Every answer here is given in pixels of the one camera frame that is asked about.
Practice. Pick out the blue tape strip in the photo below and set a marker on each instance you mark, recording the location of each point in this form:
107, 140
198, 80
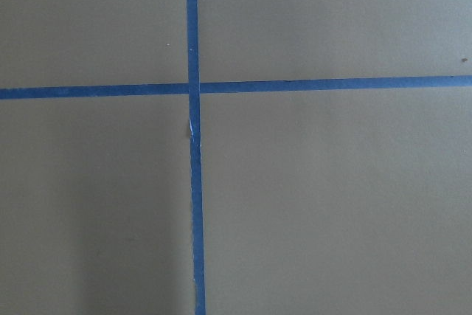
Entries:
193, 16
332, 83

